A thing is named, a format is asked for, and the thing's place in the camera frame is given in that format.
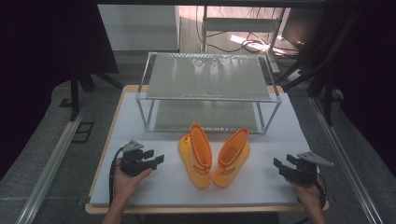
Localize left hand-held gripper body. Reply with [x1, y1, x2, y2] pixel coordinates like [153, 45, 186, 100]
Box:
[120, 139, 147, 177]

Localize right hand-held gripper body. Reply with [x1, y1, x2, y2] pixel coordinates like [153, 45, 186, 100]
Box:
[288, 150, 334, 187]

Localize yellow rain boot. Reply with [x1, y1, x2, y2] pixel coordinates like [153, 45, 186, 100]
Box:
[211, 127, 251, 189]
[177, 122, 214, 189]

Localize two-tier metal shoe rack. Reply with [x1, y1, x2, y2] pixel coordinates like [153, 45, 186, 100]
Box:
[134, 51, 283, 135]

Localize person's left hand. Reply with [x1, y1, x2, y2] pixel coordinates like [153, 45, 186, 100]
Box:
[112, 165, 154, 203]

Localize person's right hand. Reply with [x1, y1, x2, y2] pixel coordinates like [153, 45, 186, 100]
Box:
[286, 174, 327, 210]

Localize white table mat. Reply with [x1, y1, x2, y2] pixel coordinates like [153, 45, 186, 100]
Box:
[89, 91, 313, 207]

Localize black metal stand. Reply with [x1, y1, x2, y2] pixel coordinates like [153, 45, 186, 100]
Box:
[275, 12, 359, 127]
[68, 69, 123, 123]

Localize dark curtain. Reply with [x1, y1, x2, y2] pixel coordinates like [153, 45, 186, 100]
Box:
[323, 0, 396, 178]
[0, 0, 120, 181]

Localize dark monitor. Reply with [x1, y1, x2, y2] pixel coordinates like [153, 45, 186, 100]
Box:
[281, 7, 326, 53]

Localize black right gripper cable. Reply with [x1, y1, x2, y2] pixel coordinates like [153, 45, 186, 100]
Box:
[313, 173, 329, 207]

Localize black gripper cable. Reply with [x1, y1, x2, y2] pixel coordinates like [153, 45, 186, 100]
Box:
[313, 173, 329, 207]
[107, 146, 126, 207]

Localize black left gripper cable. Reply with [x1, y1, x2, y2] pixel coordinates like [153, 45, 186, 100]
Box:
[107, 146, 126, 207]

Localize aluminium rail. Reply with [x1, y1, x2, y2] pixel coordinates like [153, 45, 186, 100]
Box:
[308, 95, 385, 224]
[16, 102, 90, 224]

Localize black floor cables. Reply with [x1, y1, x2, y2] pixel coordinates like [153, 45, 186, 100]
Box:
[195, 5, 302, 57]

